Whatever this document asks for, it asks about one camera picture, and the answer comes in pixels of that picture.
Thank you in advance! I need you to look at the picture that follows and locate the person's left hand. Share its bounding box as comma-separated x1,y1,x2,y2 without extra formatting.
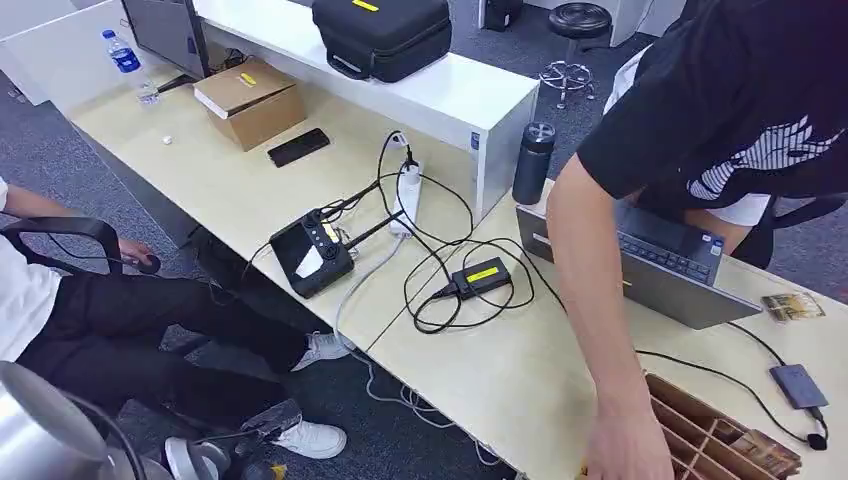
118,239,156,268

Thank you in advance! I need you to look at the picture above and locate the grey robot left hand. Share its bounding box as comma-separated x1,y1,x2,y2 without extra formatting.
163,437,291,480

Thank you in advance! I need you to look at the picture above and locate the person's right hand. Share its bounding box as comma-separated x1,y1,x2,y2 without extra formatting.
582,402,676,480

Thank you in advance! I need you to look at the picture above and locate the person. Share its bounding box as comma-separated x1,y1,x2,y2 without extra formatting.
546,0,848,480
0,177,353,462

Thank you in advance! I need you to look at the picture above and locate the wooden card box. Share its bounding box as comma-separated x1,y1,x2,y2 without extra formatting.
642,372,804,480

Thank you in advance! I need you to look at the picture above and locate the black chair armrest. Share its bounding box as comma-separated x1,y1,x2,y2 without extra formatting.
0,217,163,277

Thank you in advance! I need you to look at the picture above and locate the brown printed card stack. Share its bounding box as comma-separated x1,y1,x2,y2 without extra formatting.
731,430,804,476

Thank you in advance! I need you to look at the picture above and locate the grey laptop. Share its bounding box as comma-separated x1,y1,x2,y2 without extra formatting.
515,198,763,331

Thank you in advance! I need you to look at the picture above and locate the black remote controller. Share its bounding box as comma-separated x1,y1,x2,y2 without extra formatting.
268,180,405,299

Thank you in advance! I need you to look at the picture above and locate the grey usb hub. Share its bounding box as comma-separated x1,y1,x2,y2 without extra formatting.
769,363,830,411

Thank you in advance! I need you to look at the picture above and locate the brown cardboard box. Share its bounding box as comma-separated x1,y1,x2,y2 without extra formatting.
192,58,307,152

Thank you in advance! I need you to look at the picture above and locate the clear water bottle blue label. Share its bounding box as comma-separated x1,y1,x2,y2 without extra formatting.
101,29,161,106

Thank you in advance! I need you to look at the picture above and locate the black smartphone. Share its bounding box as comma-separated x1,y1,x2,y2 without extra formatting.
266,127,331,169

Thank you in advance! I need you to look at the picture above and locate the white partition panel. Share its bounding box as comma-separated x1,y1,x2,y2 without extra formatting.
0,0,164,111

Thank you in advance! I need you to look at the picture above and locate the clear wrapped card packet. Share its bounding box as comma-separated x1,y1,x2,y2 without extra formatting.
760,292,827,324

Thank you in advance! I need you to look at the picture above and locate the dark computer monitor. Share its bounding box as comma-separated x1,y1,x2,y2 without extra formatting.
121,0,213,93

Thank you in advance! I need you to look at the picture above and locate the black power adapter yellow label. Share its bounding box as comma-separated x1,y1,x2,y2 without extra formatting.
450,256,513,301

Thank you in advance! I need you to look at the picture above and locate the white power strip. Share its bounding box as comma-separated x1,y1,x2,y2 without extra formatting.
389,162,424,238

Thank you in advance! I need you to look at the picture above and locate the black tumbler bottle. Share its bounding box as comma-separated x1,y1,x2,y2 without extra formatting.
511,121,558,206

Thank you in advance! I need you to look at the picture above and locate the black carry case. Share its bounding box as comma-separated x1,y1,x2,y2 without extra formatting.
311,0,454,84

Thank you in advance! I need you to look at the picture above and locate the white desk shelf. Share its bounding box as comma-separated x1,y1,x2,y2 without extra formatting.
192,0,541,223

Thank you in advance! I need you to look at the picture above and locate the black round stool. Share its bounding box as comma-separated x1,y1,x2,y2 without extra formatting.
537,2,613,111

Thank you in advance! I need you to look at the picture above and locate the black bin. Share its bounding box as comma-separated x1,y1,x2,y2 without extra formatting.
482,0,525,33

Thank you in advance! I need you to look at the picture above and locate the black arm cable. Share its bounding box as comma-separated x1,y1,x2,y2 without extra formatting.
62,390,149,480

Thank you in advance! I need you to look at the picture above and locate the short black hub cable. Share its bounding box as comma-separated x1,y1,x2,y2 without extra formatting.
725,322,787,368

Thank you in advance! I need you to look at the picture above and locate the long black cable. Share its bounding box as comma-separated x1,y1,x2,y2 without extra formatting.
404,237,830,452

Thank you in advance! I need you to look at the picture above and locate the white power strip cable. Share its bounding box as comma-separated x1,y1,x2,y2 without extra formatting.
331,235,502,469

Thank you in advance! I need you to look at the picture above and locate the black power cord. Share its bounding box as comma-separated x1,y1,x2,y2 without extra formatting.
376,130,476,336

